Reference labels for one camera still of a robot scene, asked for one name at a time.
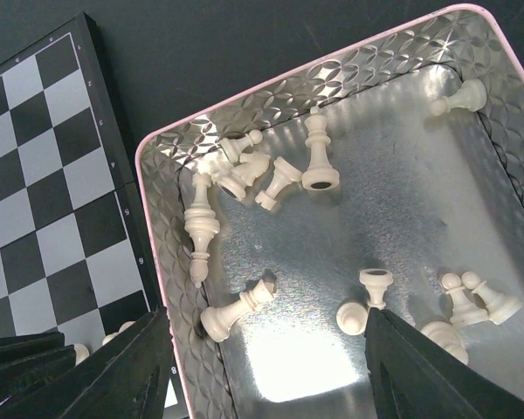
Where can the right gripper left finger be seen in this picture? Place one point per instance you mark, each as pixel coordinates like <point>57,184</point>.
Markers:
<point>126,378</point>

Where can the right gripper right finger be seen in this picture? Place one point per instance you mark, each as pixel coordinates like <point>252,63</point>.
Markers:
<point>413,377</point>

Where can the white pawn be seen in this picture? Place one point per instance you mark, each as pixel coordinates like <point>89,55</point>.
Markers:
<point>111,336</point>
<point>81,353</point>
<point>233,148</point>

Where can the white rook piece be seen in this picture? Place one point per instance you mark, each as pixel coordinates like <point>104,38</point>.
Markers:
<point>284,174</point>

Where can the black white chess board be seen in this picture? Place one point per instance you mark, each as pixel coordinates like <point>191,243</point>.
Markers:
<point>74,250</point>

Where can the white queen piece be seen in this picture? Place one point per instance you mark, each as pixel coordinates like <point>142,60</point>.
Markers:
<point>218,321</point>

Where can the pink tin box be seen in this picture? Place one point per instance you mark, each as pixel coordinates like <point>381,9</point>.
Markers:
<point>426,122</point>

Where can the white king piece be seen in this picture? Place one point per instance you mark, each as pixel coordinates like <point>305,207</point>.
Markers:
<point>320,175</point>

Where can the white knight piece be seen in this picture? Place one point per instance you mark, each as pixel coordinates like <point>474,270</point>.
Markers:
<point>235,181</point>

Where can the white pawn in tin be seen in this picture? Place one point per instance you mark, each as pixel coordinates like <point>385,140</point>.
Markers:
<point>233,148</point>

